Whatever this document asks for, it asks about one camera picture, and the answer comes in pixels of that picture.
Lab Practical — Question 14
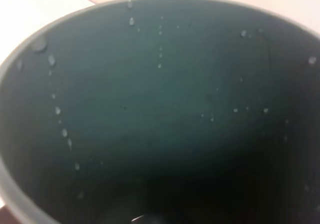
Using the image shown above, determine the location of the teal blue plastic cup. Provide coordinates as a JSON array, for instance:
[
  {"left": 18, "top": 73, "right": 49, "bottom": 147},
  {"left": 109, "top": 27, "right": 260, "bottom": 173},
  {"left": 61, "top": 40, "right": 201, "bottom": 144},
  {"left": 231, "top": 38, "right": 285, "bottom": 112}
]
[{"left": 0, "top": 0, "right": 320, "bottom": 224}]

